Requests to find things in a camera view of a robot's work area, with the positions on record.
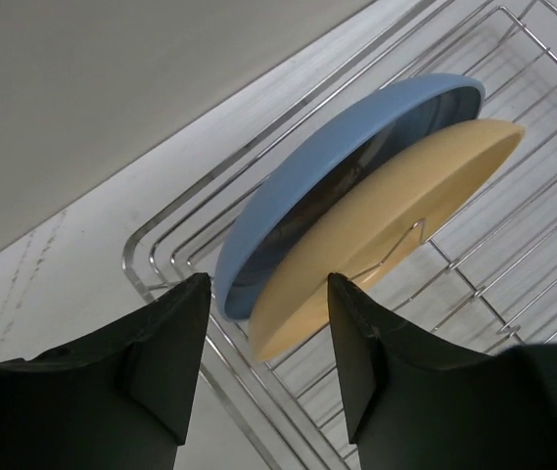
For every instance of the rear blue plate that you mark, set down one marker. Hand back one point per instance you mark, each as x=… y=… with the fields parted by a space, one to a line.
x=327 y=165

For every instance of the tan orange plate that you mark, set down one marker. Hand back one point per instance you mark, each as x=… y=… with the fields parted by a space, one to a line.
x=376 y=225

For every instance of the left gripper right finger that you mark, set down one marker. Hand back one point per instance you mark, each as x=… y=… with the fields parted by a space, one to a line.
x=413 y=400

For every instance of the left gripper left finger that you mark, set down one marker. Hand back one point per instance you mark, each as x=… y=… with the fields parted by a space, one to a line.
x=119 y=397

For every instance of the wire dish rack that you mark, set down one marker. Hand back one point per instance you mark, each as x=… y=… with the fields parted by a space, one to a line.
x=488 y=278

